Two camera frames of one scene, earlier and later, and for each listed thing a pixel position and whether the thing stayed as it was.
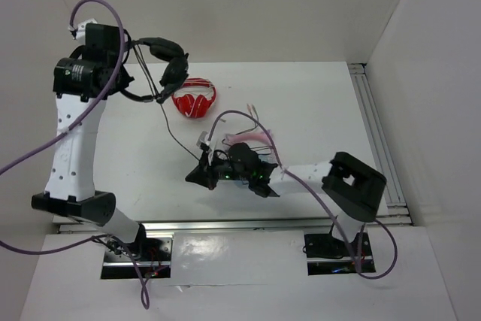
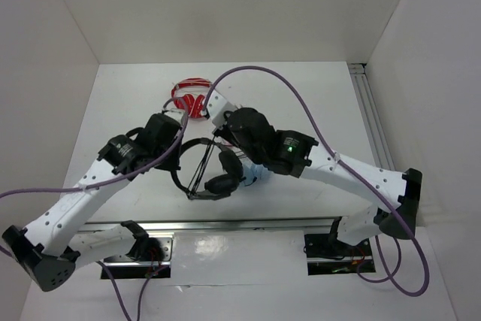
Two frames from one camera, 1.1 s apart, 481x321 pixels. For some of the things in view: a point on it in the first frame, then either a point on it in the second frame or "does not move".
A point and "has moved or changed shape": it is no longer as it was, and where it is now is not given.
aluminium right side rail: x=394 y=210 does not move
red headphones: x=190 y=106 does not move
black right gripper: x=204 y=174 -> x=223 y=133
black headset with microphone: x=175 y=71 -> x=217 y=186
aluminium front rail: x=258 y=225 does not move
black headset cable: x=169 y=129 has moved or changed shape
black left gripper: x=125 y=80 -> x=171 y=165
